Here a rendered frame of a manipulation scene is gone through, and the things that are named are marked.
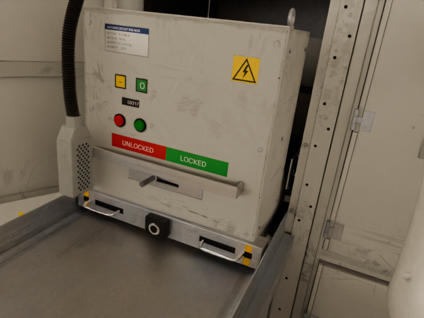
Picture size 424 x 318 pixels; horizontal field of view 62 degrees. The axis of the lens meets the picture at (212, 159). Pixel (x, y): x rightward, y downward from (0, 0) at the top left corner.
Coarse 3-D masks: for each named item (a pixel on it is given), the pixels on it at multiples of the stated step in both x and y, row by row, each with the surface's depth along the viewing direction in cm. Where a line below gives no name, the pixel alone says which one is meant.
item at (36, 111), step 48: (0, 0) 87; (48, 0) 94; (96, 0) 102; (0, 48) 91; (48, 48) 98; (0, 96) 94; (48, 96) 102; (0, 144) 98; (48, 144) 107; (0, 192) 103; (48, 192) 109
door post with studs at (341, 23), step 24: (336, 0) 79; (360, 0) 77; (336, 24) 80; (336, 48) 82; (336, 72) 83; (312, 96) 87; (336, 96) 85; (312, 120) 89; (312, 144) 90; (312, 168) 92; (312, 192) 94; (288, 216) 99; (288, 264) 103; (288, 288) 106; (288, 312) 108
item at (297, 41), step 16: (176, 16) 73; (192, 16) 71; (288, 32) 65; (304, 32) 77; (288, 48) 67; (304, 48) 82; (288, 64) 70; (288, 80) 74; (288, 96) 78; (288, 112) 83; (272, 128) 71; (288, 128) 88; (272, 144) 74; (288, 144) 94; (272, 160) 78; (272, 176) 83; (272, 192) 88; (272, 208) 93; (256, 224) 79
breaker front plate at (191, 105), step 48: (96, 48) 83; (192, 48) 73; (240, 48) 69; (96, 96) 87; (144, 96) 82; (192, 96) 76; (240, 96) 72; (96, 144) 92; (192, 144) 80; (240, 144) 75; (144, 192) 90; (192, 192) 84
